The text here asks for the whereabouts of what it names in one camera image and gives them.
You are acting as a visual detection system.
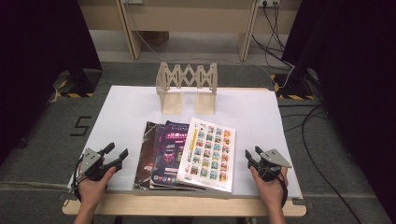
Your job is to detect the dark brown magazine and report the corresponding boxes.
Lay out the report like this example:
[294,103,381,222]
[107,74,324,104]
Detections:
[133,120,158,191]

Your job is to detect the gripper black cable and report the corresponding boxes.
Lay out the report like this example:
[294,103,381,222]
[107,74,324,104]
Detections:
[64,155,86,208]
[278,174,290,209]

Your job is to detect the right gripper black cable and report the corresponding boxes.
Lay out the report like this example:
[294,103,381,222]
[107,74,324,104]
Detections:
[278,174,290,209]

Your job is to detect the person's left hand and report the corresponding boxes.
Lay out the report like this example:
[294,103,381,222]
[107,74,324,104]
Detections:
[78,166,117,204]

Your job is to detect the long black floor cable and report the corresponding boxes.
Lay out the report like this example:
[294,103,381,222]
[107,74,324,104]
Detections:
[301,104,363,224]

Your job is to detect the stand base with striped tape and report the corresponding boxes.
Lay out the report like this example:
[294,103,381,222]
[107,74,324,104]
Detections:
[57,68,103,99]
[270,68,319,101]

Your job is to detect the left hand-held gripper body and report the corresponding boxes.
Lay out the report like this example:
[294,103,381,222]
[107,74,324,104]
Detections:
[78,147,118,182]

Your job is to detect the light wooden desk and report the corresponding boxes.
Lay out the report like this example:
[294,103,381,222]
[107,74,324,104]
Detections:
[78,0,303,63]

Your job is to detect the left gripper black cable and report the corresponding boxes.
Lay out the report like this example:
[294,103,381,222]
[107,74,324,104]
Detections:
[64,155,86,208]

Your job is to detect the black cables from wall outlet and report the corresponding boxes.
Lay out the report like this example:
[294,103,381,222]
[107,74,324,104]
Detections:
[251,2,295,70]

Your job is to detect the white table sheet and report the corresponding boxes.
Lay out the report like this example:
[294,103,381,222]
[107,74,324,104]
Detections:
[67,85,303,200]

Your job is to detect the black curtain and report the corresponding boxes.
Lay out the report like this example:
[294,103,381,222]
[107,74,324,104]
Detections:
[0,0,104,164]
[281,0,396,216]

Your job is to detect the brown cardboard box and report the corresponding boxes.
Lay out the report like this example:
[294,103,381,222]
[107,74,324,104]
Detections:
[143,31,171,48]

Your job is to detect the white picture-grid magazine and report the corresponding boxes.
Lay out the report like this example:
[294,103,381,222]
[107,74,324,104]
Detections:
[176,117,236,193]

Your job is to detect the person's right hand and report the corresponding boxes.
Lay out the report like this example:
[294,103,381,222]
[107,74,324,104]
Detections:
[249,167,289,208]

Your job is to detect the white floor cable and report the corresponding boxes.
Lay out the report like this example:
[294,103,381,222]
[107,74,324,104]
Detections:
[134,31,295,91]

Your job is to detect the wooden expandable book rack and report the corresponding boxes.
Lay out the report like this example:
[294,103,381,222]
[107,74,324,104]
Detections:
[155,61,219,115]

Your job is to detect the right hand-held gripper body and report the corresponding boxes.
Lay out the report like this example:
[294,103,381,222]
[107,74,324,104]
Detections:
[253,148,292,183]

